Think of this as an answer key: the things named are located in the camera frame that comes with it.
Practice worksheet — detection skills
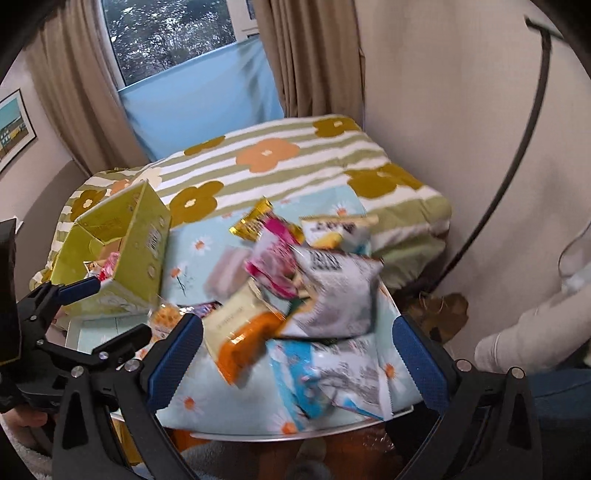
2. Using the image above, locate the waffle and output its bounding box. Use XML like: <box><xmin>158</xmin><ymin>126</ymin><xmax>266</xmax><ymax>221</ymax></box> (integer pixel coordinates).
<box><xmin>148</xmin><ymin>303</ymin><xmax>183</xmax><ymax>341</ymax></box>

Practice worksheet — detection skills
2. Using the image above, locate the yellow-green cardboard box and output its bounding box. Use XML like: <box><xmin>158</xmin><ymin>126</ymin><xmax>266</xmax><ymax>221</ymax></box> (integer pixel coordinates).
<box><xmin>50</xmin><ymin>181</ymin><xmax>171</xmax><ymax>318</ymax></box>

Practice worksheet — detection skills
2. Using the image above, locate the orange yellow snack bag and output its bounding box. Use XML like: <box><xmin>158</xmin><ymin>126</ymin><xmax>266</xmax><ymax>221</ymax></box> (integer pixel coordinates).
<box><xmin>202</xmin><ymin>279</ymin><xmax>286</xmax><ymax>385</ymax></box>

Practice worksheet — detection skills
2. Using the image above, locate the pink white marshmallow snack bag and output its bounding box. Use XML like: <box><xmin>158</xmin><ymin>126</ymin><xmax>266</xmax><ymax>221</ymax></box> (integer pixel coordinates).
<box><xmin>245</xmin><ymin>217</ymin><xmax>300</xmax><ymax>300</ymax></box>

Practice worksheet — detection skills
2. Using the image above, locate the blue white snack bag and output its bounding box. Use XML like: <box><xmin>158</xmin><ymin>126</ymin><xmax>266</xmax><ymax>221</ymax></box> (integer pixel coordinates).
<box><xmin>266</xmin><ymin>334</ymin><xmax>392</xmax><ymax>430</ymax></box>

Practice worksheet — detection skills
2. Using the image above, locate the gold chocolate pillow snack bag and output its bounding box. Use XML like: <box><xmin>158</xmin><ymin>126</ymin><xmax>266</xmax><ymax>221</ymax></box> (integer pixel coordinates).
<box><xmin>229</xmin><ymin>197</ymin><xmax>304</xmax><ymax>244</ymax></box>

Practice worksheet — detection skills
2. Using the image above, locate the grey white snack bag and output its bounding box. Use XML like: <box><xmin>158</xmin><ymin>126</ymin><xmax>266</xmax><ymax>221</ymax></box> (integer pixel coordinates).
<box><xmin>277</xmin><ymin>247</ymin><xmax>384</xmax><ymax>340</ymax></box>

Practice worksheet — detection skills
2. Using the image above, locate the cheese sticks snack bag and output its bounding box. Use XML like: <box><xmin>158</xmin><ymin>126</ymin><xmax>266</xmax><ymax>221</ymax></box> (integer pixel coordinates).
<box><xmin>300</xmin><ymin>214</ymin><xmax>379</xmax><ymax>256</ymax></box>

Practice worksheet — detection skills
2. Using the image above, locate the person left hand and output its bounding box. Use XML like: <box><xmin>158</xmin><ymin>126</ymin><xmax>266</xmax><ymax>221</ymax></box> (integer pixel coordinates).
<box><xmin>2</xmin><ymin>406</ymin><xmax>48</xmax><ymax>430</ymax></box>

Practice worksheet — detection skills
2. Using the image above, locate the grey headboard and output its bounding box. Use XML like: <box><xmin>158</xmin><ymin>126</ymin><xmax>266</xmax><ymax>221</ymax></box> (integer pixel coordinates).
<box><xmin>14</xmin><ymin>161</ymin><xmax>87</xmax><ymax>300</ymax></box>

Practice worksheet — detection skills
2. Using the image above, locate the pink layered cake packet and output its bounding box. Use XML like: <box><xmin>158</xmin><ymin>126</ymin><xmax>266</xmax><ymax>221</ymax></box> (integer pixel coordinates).
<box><xmin>204</xmin><ymin>247</ymin><xmax>252</xmax><ymax>302</ymax></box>

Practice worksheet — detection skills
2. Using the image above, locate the framed houses picture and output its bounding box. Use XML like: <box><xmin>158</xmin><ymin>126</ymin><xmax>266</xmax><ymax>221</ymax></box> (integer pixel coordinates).
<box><xmin>0</xmin><ymin>89</ymin><xmax>37</xmax><ymax>172</ymax></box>

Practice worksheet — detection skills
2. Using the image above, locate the left brown curtain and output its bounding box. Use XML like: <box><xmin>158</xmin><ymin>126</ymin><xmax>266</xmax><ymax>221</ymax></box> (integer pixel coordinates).
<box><xmin>25</xmin><ymin>1</ymin><xmax>148</xmax><ymax>175</ymax></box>

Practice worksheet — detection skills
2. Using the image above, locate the brown curtain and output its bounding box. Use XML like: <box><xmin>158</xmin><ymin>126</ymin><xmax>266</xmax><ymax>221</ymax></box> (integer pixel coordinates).
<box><xmin>25</xmin><ymin>1</ymin><xmax>148</xmax><ymax>175</ymax></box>
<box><xmin>253</xmin><ymin>0</ymin><xmax>363</xmax><ymax>124</ymax></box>

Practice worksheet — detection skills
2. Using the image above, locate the blue window cover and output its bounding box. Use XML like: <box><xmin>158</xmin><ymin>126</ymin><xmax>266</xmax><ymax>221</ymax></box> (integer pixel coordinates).
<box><xmin>119</xmin><ymin>37</ymin><xmax>283</xmax><ymax>162</ymax></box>

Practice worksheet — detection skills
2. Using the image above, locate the window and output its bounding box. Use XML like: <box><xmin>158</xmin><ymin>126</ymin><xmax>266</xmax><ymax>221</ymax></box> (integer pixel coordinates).
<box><xmin>101</xmin><ymin>0</ymin><xmax>259</xmax><ymax>86</ymax></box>

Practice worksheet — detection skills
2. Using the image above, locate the striped floral quilt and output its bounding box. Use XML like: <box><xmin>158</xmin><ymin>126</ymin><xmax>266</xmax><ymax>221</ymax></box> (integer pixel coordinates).
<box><xmin>29</xmin><ymin>115</ymin><xmax>452</xmax><ymax>290</ymax></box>

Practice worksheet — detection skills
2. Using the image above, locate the right brown curtain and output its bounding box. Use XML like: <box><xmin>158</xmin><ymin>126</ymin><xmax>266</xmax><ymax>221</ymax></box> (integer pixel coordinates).
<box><xmin>253</xmin><ymin>0</ymin><xmax>363</xmax><ymax>124</ymax></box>

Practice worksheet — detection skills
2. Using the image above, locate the black cable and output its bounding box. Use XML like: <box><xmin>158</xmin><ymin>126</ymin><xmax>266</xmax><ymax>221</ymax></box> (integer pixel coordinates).
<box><xmin>414</xmin><ymin>15</ymin><xmax>565</xmax><ymax>296</ymax></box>

